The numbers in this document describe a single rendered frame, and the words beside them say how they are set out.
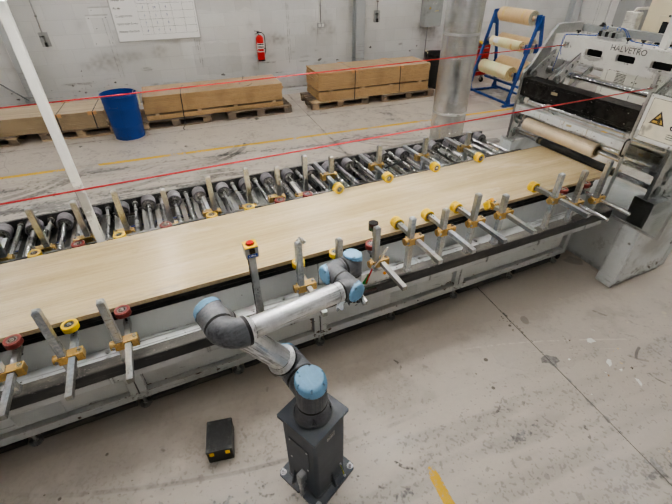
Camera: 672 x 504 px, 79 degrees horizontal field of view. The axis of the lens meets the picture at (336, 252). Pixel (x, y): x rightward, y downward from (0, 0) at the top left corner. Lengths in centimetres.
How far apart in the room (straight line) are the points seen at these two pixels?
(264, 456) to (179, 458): 51
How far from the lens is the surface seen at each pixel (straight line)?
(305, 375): 194
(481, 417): 298
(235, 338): 150
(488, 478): 279
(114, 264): 283
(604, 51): 445
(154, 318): 259
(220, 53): 911
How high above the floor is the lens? 242
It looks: 36 degrees down
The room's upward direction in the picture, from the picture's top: 1 degrees counter-clockwise
